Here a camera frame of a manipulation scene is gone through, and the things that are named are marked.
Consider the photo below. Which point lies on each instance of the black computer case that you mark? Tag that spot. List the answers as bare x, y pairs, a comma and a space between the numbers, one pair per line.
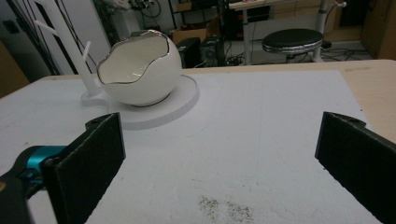
190, 51
212, 51

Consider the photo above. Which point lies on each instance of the white height-adjustable desk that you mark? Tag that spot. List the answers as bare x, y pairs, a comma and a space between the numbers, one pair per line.
246, 25

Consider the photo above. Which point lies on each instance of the white eggshell-shaped ceramic bowl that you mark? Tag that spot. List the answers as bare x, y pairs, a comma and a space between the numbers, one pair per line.
146, 84

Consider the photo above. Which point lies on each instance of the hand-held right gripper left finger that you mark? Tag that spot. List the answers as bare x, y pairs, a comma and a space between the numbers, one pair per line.
84, 168

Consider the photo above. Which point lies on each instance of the cardboard box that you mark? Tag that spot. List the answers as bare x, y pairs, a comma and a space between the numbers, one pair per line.
188, 34

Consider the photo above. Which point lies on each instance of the dark wall socket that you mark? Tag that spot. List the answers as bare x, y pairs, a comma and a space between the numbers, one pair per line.
11, 27

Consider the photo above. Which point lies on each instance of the brown wooden board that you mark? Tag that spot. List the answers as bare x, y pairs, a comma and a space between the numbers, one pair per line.
11, 71

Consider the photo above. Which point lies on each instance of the white stand with round base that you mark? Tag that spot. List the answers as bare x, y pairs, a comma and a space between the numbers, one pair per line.
174, 105

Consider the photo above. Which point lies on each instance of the brown wooden cabinet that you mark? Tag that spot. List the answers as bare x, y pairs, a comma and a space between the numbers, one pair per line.
378, 28

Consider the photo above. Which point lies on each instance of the white foam sheet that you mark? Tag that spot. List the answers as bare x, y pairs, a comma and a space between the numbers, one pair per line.
236, 130

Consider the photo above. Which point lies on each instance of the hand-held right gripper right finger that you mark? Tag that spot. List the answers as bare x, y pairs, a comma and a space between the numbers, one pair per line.
358, 158

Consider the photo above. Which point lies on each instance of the black round stool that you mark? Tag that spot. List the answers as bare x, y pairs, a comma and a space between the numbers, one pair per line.
292, 39

